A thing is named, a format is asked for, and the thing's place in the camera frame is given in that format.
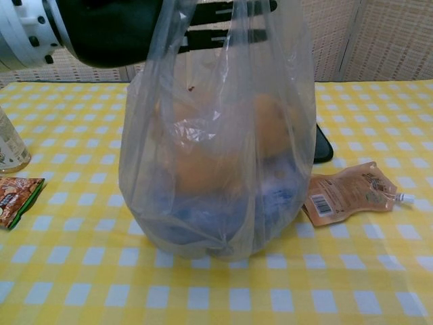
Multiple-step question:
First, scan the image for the black flat object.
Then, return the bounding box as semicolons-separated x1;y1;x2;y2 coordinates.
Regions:
313;122;335;164

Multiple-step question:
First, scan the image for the yellow white checkered tablecloth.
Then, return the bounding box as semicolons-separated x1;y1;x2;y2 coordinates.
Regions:
0;80;433;325

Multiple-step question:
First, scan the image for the translucent plastic bag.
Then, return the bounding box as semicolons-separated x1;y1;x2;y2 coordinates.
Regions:
118;0;318;262

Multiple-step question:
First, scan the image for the orange plush toy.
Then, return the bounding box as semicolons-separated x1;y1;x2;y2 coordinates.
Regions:
152;93;299;203

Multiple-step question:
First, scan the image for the brown snack packet green edge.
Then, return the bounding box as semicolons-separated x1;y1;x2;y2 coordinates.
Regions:
0;175;46;231

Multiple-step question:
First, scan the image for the brown spouted drink pouch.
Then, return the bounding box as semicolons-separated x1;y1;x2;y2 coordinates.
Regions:
302;161;415;229

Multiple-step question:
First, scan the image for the clear bottle with label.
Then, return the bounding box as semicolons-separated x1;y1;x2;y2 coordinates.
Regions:
0;105;32;175

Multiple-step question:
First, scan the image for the beige woven folding screen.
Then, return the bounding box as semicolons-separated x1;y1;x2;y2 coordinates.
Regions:
0;0;433;85

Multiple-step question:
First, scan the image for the blue packaged item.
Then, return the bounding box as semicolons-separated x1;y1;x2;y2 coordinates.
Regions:
148;156;308;250

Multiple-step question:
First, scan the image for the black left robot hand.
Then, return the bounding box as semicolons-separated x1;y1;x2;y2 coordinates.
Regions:
43;0;279;68

